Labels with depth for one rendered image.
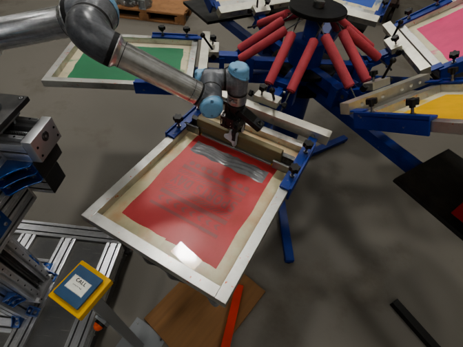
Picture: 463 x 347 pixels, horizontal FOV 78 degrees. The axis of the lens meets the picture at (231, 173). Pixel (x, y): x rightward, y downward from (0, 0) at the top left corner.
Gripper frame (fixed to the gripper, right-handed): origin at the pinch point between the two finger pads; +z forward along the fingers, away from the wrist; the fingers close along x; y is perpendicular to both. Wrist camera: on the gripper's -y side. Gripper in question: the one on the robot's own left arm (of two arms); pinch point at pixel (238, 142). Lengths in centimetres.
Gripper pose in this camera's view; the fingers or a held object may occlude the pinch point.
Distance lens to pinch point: 125.8
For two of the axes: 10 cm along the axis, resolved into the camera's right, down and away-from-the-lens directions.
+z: -0.5, 6.5, 7.6
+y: -8.7, -4.0, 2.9
